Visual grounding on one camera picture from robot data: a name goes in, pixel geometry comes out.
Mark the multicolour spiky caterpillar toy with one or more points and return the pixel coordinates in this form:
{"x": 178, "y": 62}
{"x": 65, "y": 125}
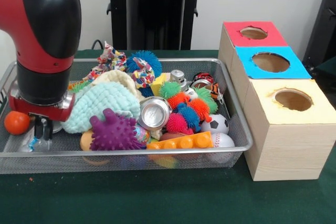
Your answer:
{"x": 187, "y": 112}

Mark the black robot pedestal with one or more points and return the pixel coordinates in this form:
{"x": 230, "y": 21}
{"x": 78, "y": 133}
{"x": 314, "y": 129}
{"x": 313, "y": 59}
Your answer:
{"x": 157, "y": 11}

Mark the small soccer ball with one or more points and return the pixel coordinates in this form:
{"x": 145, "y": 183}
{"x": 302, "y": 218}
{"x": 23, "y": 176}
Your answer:
{"x": 215, "y": 124}

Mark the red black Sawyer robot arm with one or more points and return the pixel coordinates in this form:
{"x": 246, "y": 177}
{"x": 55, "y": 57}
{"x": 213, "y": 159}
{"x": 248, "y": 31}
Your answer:
{"x": 39, "y": 24}

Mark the black upright panel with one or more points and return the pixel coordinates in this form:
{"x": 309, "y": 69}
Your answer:
{"x": 323, "y": 19}

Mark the dark green tablecloth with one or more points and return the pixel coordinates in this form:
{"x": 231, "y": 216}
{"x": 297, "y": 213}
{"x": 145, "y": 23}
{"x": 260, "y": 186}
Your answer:
{"x": 326, "y": 77}
{"x": 157, "y": 197}

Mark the crushed silver can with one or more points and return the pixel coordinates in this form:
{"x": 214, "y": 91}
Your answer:
{"x": 153, "y": 113}

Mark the blue spiky rubber ball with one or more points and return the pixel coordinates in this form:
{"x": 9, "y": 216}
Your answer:
{"x": 149, "y": 58}

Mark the silver mesh bin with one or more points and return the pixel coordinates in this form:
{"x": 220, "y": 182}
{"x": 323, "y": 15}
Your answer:
{"x": 131, "y": 157}

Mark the plain orange ball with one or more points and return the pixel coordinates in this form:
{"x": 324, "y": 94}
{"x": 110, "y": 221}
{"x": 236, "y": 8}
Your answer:
{"x": 17, "y": 123}

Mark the mint green waffle cloth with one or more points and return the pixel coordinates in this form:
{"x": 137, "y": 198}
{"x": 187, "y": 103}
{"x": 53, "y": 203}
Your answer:
{"x": 105, "y": 103}

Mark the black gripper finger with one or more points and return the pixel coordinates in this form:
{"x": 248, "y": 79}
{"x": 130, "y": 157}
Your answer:
{"x": 48, "y": 129}
{"x": 38, "y": 128}

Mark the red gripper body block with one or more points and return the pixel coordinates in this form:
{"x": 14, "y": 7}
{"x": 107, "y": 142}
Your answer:
{"x": 39, "y": 110}

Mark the colourful patterned cloth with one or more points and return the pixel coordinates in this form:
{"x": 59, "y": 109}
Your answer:
{"x": 111, "y": 58}

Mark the small white baseball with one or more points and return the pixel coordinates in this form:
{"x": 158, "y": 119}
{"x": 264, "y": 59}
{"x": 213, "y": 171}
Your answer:
{"x": 224, "y": 140}

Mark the orange plastic building block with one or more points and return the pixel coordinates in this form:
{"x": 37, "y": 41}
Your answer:
{"x": 181, "y": 142}

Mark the wooden box with three holes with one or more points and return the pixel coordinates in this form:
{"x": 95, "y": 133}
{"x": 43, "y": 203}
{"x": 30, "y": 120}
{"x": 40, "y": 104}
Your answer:
{"x": 288, "y": 150}

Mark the purple spiky rubber ball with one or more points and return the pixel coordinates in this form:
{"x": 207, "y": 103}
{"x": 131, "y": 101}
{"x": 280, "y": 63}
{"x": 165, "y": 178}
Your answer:
{"x": 115, "y": 133}

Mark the clear packet with blue label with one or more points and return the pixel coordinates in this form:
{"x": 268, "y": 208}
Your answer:
{"x": 34, "y": 145}

